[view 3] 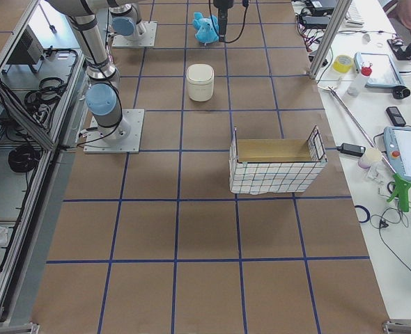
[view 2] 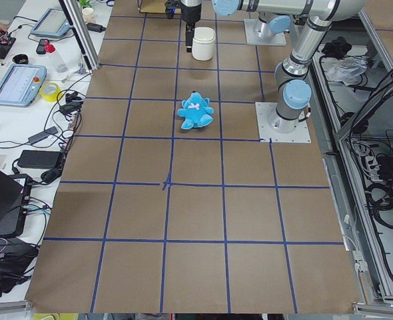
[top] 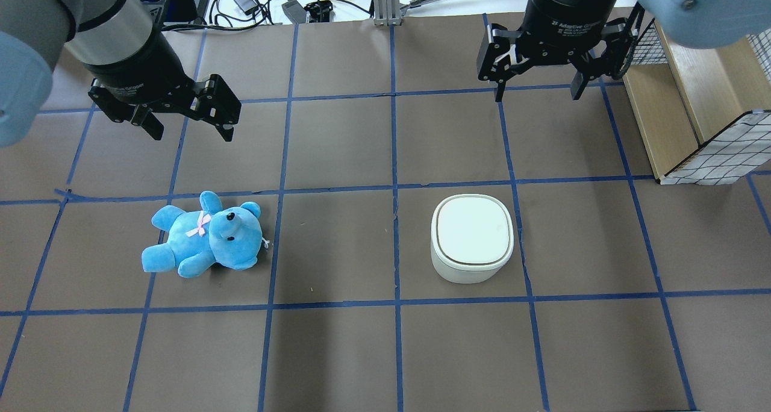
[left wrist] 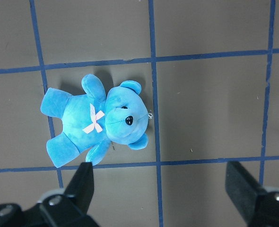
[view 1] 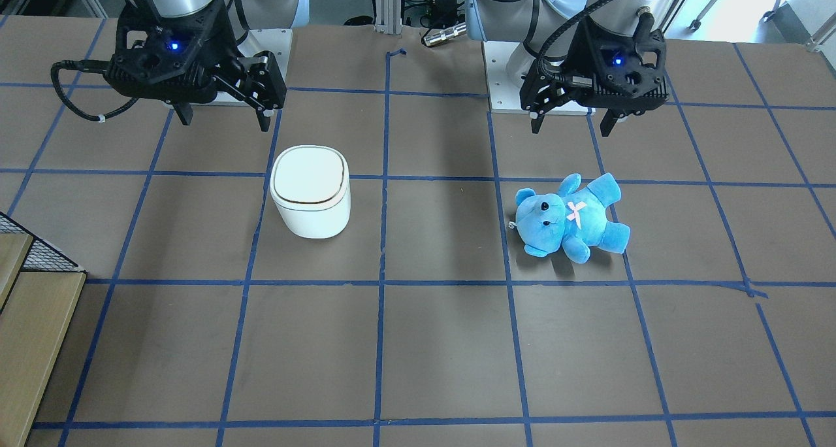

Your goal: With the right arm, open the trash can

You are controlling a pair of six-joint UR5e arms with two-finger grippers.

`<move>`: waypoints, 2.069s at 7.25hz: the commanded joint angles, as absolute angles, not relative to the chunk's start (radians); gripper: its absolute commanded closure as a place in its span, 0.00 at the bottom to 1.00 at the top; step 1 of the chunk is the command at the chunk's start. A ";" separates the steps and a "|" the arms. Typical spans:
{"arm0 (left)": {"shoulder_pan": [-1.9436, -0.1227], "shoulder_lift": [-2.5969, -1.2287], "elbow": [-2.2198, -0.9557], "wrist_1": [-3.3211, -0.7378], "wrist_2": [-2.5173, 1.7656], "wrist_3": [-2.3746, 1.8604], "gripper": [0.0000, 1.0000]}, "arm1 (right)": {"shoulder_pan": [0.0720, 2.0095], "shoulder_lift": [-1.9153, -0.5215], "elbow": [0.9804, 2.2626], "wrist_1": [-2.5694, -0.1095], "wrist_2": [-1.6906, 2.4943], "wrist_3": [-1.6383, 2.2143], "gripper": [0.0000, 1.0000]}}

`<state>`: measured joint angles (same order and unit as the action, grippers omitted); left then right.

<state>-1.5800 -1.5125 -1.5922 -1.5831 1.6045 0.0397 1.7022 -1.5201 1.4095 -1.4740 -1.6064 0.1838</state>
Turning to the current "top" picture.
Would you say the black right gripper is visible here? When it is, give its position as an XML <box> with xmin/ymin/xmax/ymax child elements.
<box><xmin>477</xmin><ymin>0</ymin><xmax>646</xmax><ymax>104</ymax></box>

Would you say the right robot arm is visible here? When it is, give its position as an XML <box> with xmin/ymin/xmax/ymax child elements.
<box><xmin>476</xmin><ymin>0</ymin><xmax>769</xmax><ymax>102</ymax></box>

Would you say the aluminium frame post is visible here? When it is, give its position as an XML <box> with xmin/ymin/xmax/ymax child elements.
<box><xmin>372</xmin><ymin>0</ymin><xmax>403</xmax><ymax>26</ymax></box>

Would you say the white trash can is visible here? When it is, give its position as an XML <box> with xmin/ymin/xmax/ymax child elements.
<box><xmin>430</xmin><ymin>193</ymin><xmax>514</xmax><ymax>285</ymax></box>

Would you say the wooden box with grid cloth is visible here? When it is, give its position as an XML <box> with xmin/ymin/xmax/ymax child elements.
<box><xmin>624</xmin><ymin>20</ymin><xmax>770</xmax><ymax>186</ymax></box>

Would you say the blue teddy bear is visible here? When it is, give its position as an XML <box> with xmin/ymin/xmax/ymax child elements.
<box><xmin>141</xmin><ymin>192</ymin><xmax>269</xmax><ymax>278</ymax></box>

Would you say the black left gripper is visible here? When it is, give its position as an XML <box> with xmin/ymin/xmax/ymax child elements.
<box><xmin>85</xmin><ymin>31</ymin><xmax>242</xmax><ymax>142</ymax></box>

